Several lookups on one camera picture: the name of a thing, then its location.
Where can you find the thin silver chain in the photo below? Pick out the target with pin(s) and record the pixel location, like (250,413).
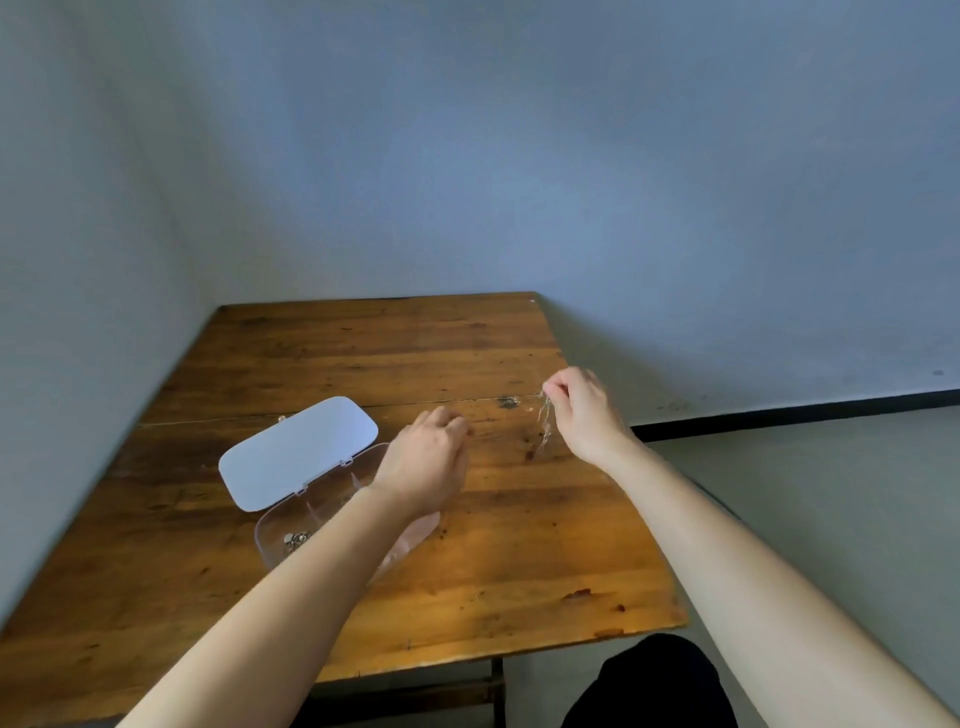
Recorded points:
(296,538)

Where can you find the person's black trousers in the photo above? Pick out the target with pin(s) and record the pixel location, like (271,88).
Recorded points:
(652,682)

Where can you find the person's left forearm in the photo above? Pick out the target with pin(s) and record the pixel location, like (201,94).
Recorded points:
(262,622)

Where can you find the wooden folding table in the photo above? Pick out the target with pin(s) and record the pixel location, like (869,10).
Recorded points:
(375,345)

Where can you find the person's left hand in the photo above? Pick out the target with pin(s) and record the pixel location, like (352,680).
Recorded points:
(427,465)

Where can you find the clear plastic box white lid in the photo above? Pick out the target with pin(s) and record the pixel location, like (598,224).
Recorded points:
(300,442)

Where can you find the person's right hand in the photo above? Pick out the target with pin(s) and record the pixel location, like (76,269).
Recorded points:
(592,420)

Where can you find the person's right forearm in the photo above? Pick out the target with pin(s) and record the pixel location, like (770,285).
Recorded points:
(750,592)

